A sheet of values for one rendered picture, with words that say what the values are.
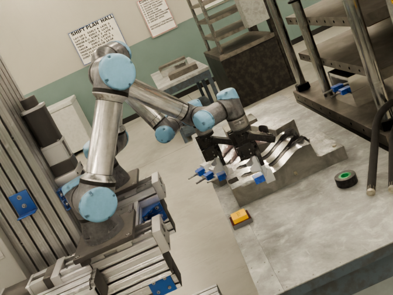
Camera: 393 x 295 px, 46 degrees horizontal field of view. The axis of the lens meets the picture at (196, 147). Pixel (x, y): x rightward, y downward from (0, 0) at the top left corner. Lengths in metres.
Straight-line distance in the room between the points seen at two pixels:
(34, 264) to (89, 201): 0.59
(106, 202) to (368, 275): 0.83
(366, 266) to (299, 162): 0.62
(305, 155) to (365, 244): 0.59
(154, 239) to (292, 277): 0.50
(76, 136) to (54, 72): 1.42
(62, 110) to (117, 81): 6.91
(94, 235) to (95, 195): 0.23
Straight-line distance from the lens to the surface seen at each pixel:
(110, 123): 1.48
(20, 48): 9.24
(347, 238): 1.55
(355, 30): 2.10
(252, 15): 6.21
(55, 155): 1.86
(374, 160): 1.82
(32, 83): 9.26
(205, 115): 1.64
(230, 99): 1.69
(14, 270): 1.95
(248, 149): 1.75
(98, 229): 1.65
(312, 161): 1.98
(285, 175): 1.97
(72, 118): 8.37
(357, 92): 2.60
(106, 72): 1.46
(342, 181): 1.80
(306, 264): 1.50
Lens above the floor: 1.66
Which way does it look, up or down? 17 degrees down
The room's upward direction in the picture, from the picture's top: 25 degrees counter-clockwise
